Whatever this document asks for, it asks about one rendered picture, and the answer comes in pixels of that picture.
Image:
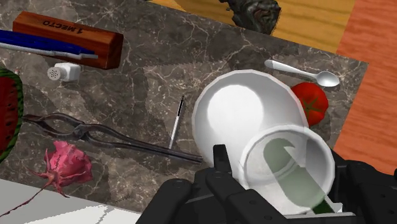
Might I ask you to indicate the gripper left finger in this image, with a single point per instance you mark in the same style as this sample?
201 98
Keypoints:
186 201

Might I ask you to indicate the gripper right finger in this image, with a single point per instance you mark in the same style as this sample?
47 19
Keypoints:
369 192

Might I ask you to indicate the white cup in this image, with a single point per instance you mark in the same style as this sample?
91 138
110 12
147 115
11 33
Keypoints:
257 173

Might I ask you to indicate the black and white pen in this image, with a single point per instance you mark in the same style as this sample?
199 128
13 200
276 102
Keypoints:
176 124

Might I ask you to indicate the white bowl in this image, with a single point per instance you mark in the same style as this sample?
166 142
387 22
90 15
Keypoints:
235 111

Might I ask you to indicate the red tomato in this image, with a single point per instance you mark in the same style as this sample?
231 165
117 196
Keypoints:
313 102

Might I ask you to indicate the dark metal tongs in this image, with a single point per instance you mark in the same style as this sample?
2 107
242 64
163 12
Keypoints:
93 133

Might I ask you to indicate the white spoon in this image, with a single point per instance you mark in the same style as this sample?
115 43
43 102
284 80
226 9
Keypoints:
327 78

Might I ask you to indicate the pink rose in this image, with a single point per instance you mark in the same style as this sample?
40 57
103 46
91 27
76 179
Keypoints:
66 164

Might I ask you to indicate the white salt shaker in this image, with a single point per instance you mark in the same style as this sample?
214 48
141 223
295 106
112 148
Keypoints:
66 72

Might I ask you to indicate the white and grey pen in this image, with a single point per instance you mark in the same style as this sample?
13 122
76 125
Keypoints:
71 55

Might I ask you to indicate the brown wooden block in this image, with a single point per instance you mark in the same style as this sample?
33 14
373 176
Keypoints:
93 37

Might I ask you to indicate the watermelon slice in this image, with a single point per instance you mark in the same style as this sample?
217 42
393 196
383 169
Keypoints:
7 114

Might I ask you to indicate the dark rough lump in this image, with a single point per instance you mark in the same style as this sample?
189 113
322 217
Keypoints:
257 14

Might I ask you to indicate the blue pen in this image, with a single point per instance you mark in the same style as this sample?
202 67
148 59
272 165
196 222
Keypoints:
37 42

